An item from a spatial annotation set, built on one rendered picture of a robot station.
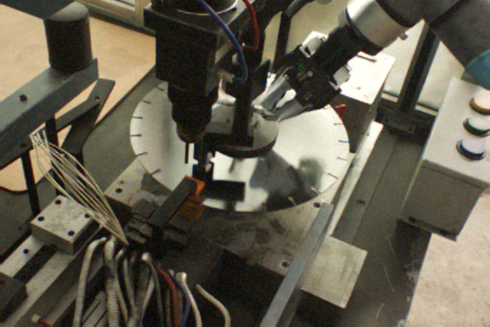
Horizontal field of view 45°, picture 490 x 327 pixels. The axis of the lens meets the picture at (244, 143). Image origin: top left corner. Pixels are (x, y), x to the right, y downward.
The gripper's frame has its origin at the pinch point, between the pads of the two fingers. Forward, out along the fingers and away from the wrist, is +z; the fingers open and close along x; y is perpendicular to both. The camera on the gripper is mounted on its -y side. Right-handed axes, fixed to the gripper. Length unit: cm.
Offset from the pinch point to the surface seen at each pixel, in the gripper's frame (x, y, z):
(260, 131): 1.2, 1.7, 2.7
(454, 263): 77, -100, 49
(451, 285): 79, -91, 50
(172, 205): 0.9, 22.5, 5.4
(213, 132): -2.8, 12.4, 1.2
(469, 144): 25.9, -22.8, -10.8
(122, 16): -43, -42, 41
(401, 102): 15.9, -42.9, 1.8
